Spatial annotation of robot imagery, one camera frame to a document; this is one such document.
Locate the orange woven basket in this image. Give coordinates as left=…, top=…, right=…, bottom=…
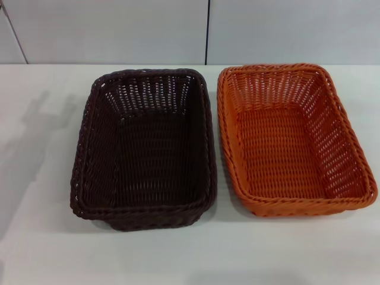
left=216, top=62, right=378, bottom=218

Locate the dark brown woven basket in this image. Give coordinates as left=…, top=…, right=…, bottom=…
left=70, top=67, right=219, bottom=232

